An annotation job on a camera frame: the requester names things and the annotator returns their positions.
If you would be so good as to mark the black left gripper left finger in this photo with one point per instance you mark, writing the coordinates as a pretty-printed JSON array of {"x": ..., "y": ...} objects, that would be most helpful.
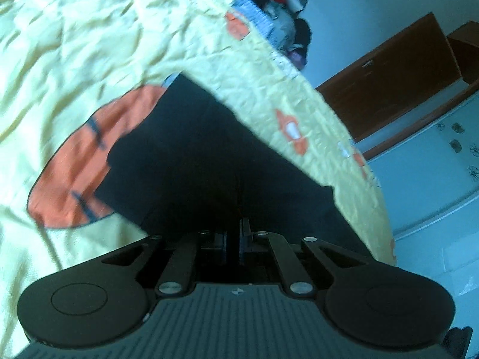
[{"x": 107, "y": 297}]

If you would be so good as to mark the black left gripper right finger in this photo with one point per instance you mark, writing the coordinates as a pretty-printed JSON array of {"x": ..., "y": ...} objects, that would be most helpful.
[{"x": 315, "y": 294}]

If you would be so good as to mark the black pants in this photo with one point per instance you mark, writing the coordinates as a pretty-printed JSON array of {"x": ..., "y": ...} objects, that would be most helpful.
[{"x": 191, "y": 166}]

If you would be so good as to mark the white wardrobe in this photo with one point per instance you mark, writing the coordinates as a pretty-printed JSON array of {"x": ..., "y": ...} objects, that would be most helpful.
[{"x": 430, "y": 184}]

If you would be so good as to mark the brown wooden door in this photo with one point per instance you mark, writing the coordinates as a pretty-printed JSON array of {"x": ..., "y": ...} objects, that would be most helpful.
[{"x": 406, "y": 83}]

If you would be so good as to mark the yellow carrot print bedspread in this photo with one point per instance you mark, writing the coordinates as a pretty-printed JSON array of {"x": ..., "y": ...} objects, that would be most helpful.
[{"x": 61, "y": 60}]

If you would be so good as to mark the pile of clothes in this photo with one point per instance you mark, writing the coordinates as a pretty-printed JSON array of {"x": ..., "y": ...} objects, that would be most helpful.
[{"x": 280, "y": 23}]

